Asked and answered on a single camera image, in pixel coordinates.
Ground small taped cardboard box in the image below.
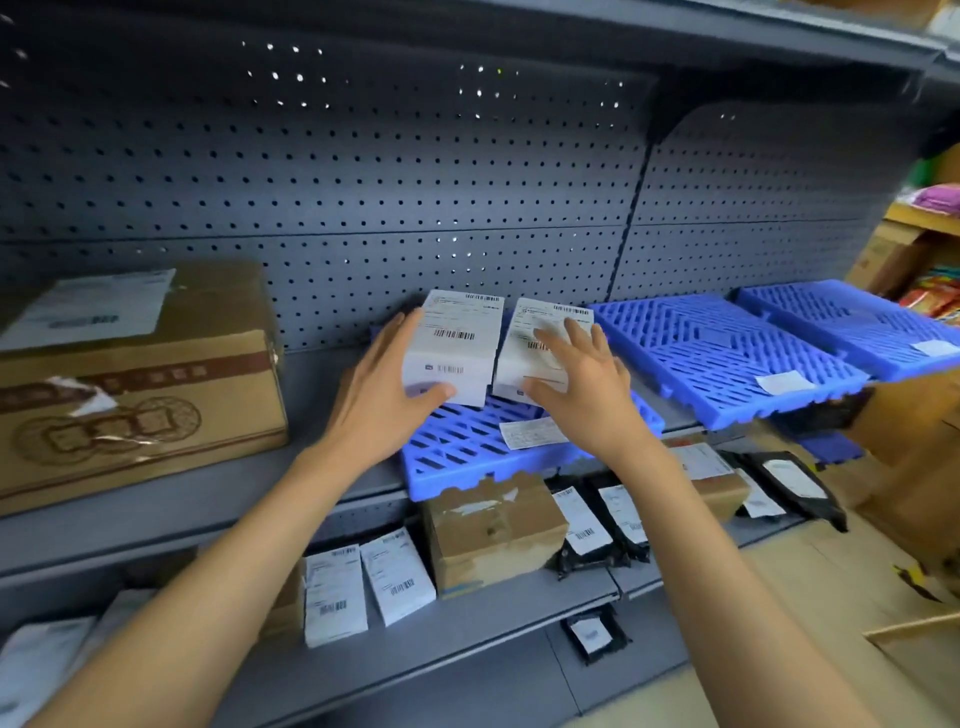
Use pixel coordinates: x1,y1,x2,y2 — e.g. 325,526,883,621
421,473,572,602

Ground plain brown cardboard box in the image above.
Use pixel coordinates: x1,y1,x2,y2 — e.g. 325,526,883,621
846,219,933,303

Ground wooden shelf unit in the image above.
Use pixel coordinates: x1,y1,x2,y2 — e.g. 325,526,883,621
825,142,960,594

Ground white labelled parcel bag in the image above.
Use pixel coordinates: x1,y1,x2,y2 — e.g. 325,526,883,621
359,526,438,629
303,544,369,651

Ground person's right forearm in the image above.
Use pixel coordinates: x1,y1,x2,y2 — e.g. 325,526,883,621
596,441,890,728

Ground white labelled box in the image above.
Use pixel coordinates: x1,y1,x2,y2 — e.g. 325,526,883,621
401,289,506,409
491,297,596,407

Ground person's right hand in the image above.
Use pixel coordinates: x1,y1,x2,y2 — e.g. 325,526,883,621
521,317,655,463

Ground small blue plastic pallet piece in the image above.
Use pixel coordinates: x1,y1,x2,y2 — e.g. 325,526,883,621
793,430,866,467

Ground colourful snack packets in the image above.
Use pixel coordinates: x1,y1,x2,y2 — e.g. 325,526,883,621
898,264,960,326

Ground pink packet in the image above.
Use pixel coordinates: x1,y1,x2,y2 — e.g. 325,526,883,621
909,183,960,216

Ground small black labelled parcel bag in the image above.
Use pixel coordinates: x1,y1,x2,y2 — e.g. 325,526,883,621
561,603,633,668

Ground brown labelled cardboard parcel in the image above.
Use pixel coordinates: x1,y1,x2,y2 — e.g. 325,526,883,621
664,441,753,524

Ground person's left forearm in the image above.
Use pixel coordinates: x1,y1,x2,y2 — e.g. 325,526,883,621
43,442,369,728

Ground white plastic mailer bag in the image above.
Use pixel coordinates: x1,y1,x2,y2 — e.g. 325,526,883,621
0,613,100,728

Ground flat cardboard sheet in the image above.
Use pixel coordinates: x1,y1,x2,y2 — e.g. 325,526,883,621
862,611,960,725

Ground large printed cardboard box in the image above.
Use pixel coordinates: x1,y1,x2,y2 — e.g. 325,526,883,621
0,260,291,519

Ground grey metal pegboard shelf unit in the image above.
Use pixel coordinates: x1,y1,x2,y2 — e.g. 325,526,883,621
0,0,960,728

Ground blue plastic slatted pallet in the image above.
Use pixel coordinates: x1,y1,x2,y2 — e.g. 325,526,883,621
588,293,876,433
734,279,960,384
369,307,668,503

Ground person's left hand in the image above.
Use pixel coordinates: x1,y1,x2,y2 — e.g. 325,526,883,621
321,307,459,475

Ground grey plastic mailer bag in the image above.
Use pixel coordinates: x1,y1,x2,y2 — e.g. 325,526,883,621
73,587,160,676

